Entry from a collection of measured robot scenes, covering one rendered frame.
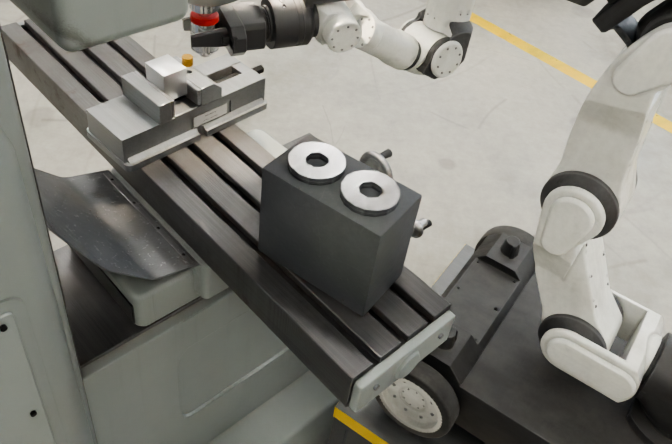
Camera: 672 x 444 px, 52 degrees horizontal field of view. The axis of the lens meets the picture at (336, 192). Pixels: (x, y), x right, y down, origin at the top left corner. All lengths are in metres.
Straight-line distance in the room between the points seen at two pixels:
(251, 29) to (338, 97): 2.11
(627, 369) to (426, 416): 0.43
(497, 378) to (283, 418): 0.59
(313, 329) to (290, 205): 0.20
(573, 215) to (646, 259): 1.63
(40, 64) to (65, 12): 0.76
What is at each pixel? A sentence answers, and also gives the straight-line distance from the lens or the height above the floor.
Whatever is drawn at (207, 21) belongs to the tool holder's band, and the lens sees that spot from 1.18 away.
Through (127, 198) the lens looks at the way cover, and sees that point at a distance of 1.40.
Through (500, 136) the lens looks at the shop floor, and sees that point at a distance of 3.25.
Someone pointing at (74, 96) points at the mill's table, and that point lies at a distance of 1.56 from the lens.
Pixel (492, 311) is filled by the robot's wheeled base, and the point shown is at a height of 0.59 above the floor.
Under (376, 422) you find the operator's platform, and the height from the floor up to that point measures 0.40.
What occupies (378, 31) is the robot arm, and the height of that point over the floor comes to 1.21.
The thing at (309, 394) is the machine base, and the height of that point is 0.20.
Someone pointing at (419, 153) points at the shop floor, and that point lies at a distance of 3.02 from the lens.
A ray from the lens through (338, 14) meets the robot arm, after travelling 1.23.
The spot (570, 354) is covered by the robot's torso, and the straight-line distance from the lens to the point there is 1.54.
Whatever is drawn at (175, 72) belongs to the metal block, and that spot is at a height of 1.10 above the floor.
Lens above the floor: 1.84
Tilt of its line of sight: 42 degrees down
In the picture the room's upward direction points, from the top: 9 degrees clockwise
